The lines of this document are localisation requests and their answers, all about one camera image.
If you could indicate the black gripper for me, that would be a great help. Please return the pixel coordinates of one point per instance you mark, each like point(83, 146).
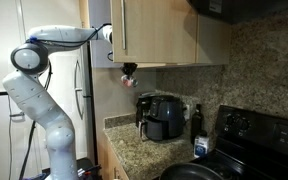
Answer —
point(129, 69)

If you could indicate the wooden cabinet door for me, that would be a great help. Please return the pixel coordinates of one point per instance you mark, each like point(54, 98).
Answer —
point(97, 56)
point(157, 30)

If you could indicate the black air fryer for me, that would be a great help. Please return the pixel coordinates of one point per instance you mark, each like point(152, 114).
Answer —
point(165, 116)

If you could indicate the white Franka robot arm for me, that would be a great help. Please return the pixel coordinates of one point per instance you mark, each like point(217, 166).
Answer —
point(34, 103)

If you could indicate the dark robot base platform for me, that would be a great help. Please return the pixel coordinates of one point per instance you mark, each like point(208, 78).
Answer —
point(84, 163)

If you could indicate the tall wooden side panel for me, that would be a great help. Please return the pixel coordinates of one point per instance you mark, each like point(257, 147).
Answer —
point(124, 96)

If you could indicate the stainless steel refrigerator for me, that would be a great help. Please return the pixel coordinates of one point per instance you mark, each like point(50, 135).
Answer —
point(85, 83)

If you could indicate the white backsplash outlet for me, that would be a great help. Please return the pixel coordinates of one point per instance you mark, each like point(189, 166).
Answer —
point(186, 112)

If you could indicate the dark glass bottle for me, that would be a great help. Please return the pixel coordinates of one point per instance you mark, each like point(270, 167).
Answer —
point(197, 123)

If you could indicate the wooden base cabinet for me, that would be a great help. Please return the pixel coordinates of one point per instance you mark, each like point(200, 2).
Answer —
point(107, 163)

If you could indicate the white and blue carton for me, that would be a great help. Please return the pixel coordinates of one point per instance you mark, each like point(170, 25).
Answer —
point(201, 146)

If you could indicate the black frying pan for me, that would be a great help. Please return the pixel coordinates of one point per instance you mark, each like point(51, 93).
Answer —
point(187, 173)

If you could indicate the range hood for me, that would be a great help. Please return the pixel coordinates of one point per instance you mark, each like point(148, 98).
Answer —
point(244, 10)

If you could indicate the black electric stove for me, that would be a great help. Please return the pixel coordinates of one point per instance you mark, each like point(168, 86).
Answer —
point(257, 133)

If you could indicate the wooden wall cabinet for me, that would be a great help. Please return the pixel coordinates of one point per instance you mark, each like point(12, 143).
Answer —
point(214, 40)

